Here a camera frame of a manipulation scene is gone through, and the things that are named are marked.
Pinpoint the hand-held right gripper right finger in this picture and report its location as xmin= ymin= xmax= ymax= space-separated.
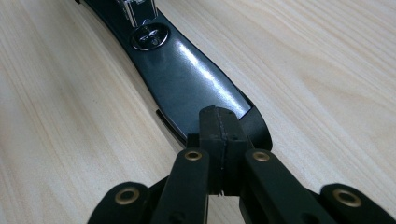
xmin=221 ymin=106 xmax=339 ymax=224

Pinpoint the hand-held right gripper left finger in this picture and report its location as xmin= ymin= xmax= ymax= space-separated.
xmin=148 ymin=105 xmax=224 ymax=224

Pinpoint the large black stapler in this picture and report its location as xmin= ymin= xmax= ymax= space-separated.
xmin=74 ymin=0 xmax=274 ymax=152

